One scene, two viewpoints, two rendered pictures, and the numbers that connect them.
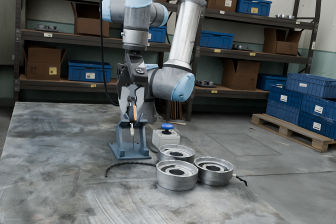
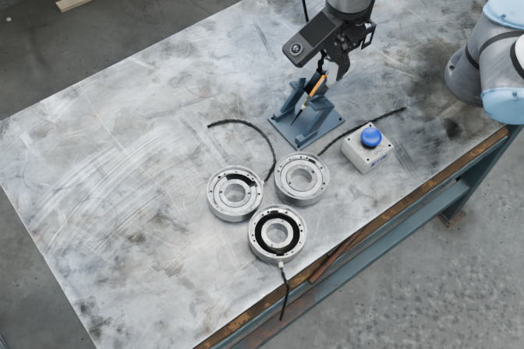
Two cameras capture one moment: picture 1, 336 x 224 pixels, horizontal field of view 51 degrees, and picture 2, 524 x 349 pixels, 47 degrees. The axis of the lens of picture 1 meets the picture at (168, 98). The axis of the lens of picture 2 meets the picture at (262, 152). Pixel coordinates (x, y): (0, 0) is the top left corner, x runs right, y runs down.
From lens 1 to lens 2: 1.10 m
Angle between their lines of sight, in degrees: 71
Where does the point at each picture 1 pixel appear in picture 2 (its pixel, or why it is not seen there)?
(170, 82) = (489, 77)
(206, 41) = not seen: outside the picture
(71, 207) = (125, 126)
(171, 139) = (355, 156)
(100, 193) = (166, 137)
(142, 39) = (337, 2)
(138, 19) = not seen: outside the picture
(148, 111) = (472, 84)
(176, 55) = not seen: outside the picture
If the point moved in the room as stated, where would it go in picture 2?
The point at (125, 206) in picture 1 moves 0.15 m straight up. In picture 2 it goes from (147, 168) to (138, 126)
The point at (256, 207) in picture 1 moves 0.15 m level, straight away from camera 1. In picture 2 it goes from (214, 304) to (301, 307)
